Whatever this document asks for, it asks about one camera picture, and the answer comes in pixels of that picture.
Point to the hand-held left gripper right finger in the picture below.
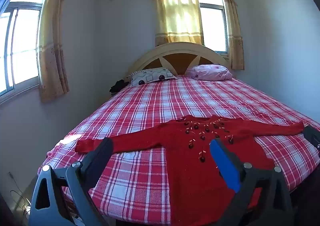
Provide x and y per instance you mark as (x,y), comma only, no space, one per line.
(223,163)

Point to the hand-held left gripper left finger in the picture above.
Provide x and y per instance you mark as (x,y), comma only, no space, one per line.
(101,156)

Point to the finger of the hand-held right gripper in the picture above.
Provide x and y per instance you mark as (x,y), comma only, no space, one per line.
(313,140)

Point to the red knit sweater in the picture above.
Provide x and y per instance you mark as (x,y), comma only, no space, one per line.
(195,178)

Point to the red plaid bed sheet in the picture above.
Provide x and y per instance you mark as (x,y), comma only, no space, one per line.
(140,106)

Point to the dark cloth pile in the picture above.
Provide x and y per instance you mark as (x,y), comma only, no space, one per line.
(118,86)

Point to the pink pillow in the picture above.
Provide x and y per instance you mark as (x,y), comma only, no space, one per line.
(212,72)

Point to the grey patterned pillow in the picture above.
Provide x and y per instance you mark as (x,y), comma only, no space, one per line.
(150,76)

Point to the long beige floral curtain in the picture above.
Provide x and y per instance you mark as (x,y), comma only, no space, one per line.
(50,53)

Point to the cream wooden headboard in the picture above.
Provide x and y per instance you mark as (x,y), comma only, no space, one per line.
(175,48)

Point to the narrow window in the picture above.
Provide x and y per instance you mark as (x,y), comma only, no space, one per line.
(212,28)

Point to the wide sliding window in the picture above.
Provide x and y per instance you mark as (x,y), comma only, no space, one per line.
(22,41)

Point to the sunlit yellow curtain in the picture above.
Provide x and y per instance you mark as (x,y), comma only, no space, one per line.
(175,16)

